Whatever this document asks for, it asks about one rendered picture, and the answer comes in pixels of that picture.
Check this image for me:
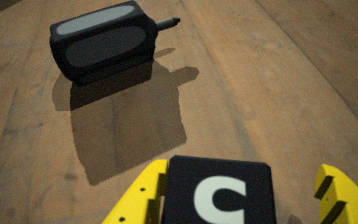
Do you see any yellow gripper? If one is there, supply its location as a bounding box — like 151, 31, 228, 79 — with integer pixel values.
102, 160, 358, 224

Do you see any black cube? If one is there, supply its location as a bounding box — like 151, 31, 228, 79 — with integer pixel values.
161, 155, 277, 224

